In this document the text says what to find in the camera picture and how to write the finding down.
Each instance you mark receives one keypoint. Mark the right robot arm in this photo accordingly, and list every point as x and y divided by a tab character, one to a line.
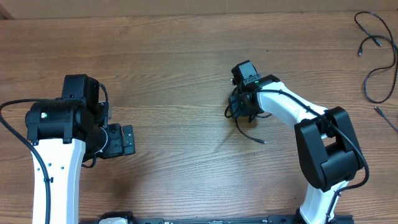
329	154

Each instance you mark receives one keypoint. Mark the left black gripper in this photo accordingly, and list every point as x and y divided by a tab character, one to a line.
116	145

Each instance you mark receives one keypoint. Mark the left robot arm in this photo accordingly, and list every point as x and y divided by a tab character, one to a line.
66	133

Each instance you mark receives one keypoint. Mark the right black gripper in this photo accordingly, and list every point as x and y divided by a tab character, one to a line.
236	110

